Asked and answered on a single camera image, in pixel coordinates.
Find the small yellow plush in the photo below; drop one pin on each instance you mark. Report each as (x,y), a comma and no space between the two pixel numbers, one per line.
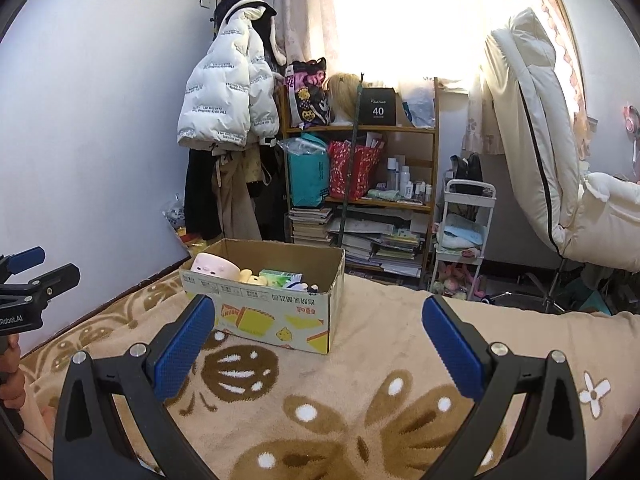
(250,277)

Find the wooden shelf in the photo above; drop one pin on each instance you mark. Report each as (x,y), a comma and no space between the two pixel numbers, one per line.
(380,130)

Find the clear plastic packet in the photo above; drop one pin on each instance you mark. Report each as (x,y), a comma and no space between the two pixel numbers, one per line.
(300,146)

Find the pile of books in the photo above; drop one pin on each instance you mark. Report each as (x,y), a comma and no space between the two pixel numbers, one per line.
(370,245)

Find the pink desk fan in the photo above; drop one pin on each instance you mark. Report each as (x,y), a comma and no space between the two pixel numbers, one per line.
(631,120)

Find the green pole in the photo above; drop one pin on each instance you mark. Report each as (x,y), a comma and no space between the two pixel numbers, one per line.
(352,150)

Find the red gift bag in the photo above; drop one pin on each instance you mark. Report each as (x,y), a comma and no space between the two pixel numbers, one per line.
(350,170)

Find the yellow red packet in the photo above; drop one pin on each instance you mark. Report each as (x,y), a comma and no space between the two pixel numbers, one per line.
(192,242)

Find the teal cloth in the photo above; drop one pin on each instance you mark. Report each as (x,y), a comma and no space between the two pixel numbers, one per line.
(592,297)

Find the person's left hand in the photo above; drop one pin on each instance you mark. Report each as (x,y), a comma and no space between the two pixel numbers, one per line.
(15,375)

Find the white puffer jacket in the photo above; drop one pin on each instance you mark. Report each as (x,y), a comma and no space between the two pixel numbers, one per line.
(220,85)

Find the beige hanging trousers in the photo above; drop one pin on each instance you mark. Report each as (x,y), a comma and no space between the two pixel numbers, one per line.
(235,200)

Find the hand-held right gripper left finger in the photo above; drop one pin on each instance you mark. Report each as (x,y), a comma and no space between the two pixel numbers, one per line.
(182,350)

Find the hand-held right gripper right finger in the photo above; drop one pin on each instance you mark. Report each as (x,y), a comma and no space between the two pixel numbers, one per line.
(452,350)

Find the dark hat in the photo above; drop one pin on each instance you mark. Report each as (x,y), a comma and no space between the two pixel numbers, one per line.
(235,0)

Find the cardboard box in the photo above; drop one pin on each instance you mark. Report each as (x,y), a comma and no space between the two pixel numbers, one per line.
(280,320)

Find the cartoon printed tote bag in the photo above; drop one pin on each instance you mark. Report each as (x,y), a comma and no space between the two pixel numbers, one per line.
(307,100)

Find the black hanging garment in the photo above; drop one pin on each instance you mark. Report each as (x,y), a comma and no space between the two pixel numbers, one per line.
(272,200)
(200,195)

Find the group of cosmetic bottles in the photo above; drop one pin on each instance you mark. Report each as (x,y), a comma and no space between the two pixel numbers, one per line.
(405,180)

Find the pink plush pillow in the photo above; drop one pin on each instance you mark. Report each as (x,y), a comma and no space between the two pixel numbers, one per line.
(215,265)

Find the white plastic bag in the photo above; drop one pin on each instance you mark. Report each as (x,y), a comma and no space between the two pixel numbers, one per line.
(417,105)

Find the green tissue packet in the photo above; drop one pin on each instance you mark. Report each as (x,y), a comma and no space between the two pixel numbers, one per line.
(280,277)

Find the black bag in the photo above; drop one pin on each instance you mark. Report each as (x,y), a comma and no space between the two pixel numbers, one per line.
(467,170)

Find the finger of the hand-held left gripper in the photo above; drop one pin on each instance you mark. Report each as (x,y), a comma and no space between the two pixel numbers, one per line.
(27,259)
(57,280)

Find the pile of small plush toys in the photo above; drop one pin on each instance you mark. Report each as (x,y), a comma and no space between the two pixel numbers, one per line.
(455,280)

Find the blonde wig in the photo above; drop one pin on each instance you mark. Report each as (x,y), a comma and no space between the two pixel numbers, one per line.
(342,95)

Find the beige floral blanket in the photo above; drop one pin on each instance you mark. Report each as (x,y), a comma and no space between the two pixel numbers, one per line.
(350,410)

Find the black box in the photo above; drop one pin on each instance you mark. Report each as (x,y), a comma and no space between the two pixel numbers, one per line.
(378,110)

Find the blue white patterned bag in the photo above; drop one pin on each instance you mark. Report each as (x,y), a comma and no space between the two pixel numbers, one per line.
(175,215)

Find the white office chair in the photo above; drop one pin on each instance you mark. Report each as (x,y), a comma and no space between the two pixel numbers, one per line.
(530,110)

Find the teal shopping bag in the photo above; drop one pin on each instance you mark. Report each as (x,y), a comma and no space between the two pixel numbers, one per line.
(307,175)

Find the white rolling cart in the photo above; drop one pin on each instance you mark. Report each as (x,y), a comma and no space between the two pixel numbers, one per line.
(470,185)

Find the light blue folded cloth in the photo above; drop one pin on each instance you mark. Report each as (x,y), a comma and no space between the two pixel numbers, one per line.
(460,230)

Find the mint green folded cloth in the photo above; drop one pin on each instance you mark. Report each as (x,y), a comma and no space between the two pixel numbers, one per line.
(384,194)

